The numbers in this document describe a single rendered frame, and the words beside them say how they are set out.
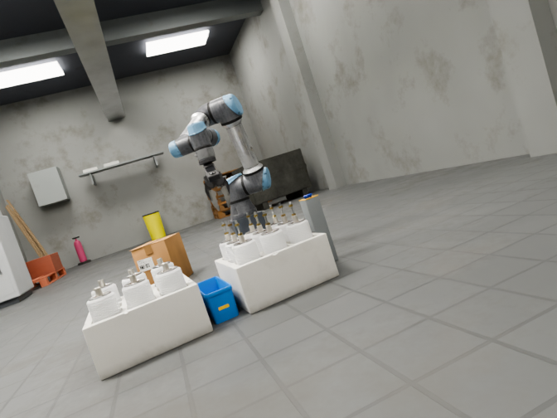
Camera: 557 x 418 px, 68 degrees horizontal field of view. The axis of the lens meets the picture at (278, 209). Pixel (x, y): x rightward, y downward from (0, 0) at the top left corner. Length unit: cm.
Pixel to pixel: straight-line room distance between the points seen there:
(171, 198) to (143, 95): 238
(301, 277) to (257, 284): 18
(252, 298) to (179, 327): 28
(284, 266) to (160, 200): 825
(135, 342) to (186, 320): 18
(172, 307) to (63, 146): 865
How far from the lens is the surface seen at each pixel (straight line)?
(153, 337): 153
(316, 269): 165
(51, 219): 993
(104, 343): 153
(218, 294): 159
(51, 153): 1003
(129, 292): 153
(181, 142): 184
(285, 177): 706
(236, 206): 227
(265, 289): 158
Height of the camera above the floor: 45
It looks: 4 degrees down
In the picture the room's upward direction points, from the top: 18 degrees counter-clockwise
